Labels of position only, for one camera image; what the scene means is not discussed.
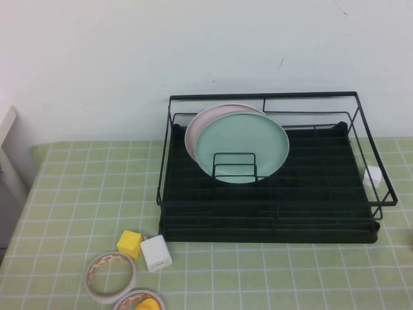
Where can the mint green round plate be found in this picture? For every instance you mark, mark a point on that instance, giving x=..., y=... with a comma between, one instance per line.
x=242, y=139

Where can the pink round plate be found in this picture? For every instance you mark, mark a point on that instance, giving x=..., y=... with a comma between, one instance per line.
x=197, y=132

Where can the white USB charger block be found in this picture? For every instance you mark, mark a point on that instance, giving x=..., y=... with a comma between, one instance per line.
x=156, y=255
x=374, y=176

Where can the yellow cube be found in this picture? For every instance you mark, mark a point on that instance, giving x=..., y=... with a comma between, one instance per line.
x=129, y=243

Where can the black plastic drain tray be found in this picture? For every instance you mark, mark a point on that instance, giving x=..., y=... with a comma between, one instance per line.
x=322, y=206

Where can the green checked tablecloth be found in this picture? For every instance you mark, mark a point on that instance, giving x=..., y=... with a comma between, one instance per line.
x=290, y=277

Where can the white tape roll orange print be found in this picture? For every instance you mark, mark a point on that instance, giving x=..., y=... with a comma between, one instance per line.
x=109, y=298
x=124, y=302

